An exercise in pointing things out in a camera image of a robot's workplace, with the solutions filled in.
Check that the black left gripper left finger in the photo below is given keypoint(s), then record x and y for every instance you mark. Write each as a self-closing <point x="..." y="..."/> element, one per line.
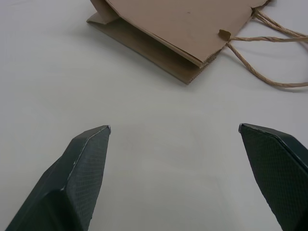
<point x="72" y="183"/>

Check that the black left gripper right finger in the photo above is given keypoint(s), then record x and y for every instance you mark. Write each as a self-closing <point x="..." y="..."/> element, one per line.
<point x="279" y="168"/>

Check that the brown paper bag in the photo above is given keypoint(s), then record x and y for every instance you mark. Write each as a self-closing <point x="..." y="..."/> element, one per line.
<point x="173" y="31"/>

